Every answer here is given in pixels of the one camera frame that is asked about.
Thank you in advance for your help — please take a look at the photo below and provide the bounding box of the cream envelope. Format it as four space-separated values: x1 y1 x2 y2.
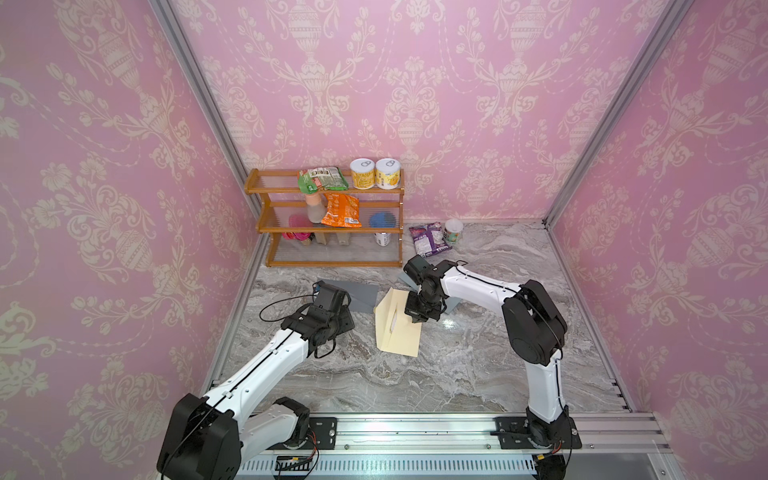
374 288 422 358

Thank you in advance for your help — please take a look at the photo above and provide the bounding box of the beige bottle on shelf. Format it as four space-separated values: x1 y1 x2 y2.
305 192 327 224

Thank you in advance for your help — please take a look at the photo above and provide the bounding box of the teal blue envelope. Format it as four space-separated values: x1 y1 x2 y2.
398 273 460 314

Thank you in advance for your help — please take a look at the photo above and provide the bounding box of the green instant noodle cup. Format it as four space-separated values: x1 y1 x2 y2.
443 218 464 245

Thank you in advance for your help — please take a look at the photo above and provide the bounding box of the green snack bag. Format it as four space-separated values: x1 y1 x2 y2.
297 166 349 195

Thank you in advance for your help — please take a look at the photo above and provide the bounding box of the dark grey envelope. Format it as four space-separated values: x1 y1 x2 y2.
324 279 379 314

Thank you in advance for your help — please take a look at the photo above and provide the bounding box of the right yellow can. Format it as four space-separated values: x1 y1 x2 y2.
375 158 401 190

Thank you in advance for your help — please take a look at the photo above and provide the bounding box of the aluminium front rail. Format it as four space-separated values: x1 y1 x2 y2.
167 411 673 455

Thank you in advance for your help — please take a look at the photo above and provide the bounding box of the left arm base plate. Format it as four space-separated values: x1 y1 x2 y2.
269 416 338 450

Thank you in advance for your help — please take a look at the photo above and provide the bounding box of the yellow can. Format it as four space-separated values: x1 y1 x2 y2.
350 158 376 190
375 158 401 190

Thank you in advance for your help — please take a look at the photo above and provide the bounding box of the purple snack bag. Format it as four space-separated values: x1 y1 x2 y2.
409 222 452 258

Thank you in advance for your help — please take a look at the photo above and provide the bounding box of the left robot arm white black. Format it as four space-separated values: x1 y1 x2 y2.
156 281 354 479

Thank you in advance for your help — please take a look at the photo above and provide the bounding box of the left yellow can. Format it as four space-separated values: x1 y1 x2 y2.
350 158 376 190

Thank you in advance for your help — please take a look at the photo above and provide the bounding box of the blue lid cup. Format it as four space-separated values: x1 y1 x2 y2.
369 211 398 247

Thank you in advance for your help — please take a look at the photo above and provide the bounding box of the wooden three-tier shelf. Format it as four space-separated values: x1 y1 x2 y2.
244 169 405 268

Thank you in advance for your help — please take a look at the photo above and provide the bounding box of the pink item on shelf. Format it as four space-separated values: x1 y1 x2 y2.
282 214 313 244

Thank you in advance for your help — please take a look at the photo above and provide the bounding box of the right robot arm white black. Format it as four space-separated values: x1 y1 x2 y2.
403 255 580 452

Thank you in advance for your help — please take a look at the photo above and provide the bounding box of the orange snack bag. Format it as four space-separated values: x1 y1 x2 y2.
321 193 362 228

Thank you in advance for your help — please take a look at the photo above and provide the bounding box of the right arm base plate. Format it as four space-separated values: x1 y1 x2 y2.
491 414 583 451

